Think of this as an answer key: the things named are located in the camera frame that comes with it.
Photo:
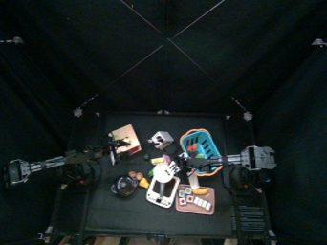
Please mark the dark toy sushi piece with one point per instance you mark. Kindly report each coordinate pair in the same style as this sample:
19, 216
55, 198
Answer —
183, 201
190, 198
182, 193
188, 190

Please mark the dark pot lid with knob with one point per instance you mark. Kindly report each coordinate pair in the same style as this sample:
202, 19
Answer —
124, 185

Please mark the small dark round toy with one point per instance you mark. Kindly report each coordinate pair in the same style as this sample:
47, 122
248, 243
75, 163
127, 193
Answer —
146, 157

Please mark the orange toy food piece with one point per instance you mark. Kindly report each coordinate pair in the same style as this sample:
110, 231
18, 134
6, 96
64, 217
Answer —
192, 147

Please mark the pink rectangular tray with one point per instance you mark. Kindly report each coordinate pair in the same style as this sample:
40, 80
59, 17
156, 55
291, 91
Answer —
195, 209

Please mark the white black striped toy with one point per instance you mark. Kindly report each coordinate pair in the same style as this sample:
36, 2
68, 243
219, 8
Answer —
174, 167

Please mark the yellow toy block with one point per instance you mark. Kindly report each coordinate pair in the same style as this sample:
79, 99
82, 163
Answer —
158, 160

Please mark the brown toy egg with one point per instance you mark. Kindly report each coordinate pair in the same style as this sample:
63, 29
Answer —
132, 174
139, 176

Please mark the white grey toy cube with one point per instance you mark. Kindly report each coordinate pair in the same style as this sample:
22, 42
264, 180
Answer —
162, 138

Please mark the green toy food piece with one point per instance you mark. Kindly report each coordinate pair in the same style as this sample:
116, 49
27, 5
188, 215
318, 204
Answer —
199, 156

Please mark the white toy rice piece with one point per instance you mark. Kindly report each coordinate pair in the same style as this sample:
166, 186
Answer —
198, 201
203, 203
208, 206

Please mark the teal basket with orange rim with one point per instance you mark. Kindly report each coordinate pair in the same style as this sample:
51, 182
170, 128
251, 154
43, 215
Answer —
211, 143

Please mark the red wooden shape sorter box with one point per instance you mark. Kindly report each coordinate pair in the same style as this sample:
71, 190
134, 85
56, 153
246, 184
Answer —
127, 134

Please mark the yellow toy bell pepper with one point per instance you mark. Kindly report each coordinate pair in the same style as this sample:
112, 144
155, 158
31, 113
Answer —
144, 183

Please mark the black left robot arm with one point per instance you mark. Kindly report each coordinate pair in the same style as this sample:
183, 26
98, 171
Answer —
47, 164

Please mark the white text label sticker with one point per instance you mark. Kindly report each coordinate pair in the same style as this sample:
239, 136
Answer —
251, 218

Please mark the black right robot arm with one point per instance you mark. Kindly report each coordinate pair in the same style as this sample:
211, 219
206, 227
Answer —
230, 158

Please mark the white round toy pan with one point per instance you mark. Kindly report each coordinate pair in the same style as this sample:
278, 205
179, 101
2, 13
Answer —
163, 173

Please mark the orange yellow toy croissant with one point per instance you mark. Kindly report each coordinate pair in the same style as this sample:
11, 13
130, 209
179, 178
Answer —
200, 191

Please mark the small green toy vegetable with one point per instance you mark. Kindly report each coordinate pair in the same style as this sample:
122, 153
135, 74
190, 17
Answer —
151, 173

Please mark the white toy cooking pot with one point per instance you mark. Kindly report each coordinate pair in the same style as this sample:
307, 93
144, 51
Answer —
114, 190

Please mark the grey frame corner bracket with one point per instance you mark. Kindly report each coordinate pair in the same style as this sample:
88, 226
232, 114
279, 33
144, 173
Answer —
163, 112
247, 115
78, 112
16, 40
318, 42

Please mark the small pink toy piece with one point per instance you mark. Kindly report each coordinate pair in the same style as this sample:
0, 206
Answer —
167, 158

